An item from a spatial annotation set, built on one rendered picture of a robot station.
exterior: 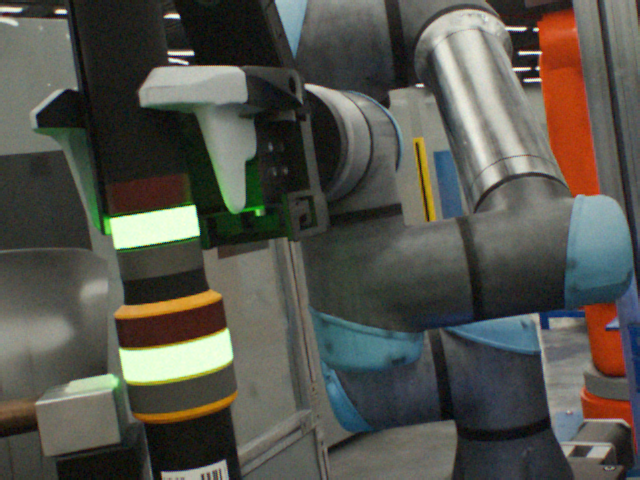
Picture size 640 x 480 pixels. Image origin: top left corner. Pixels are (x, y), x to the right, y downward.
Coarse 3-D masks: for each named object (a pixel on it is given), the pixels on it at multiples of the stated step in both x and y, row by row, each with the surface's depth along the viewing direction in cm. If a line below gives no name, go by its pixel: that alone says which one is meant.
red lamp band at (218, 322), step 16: (208, 304) 34; (128, 320) 34; (144, 320) 33; (160, 320) 33; (176, 320) 33; (192, 320) 34; (208, 320) 34; (224, 320) 35; (128, 336) 34; (144, 336) 33; (160, 336) 33; (176, 336) 33; (192, 336) 34
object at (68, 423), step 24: (48, 408) 34; (72, 408) 34; (96, 408) 34; (48, 432) 34; (72, 432) 34; (96, 432) 34; (120, 432) 34; (144, 432) 37; (48, 456) 34; (72, 456) 33; (96, 456) 33; (120, 456) 34; (144, 456) 36
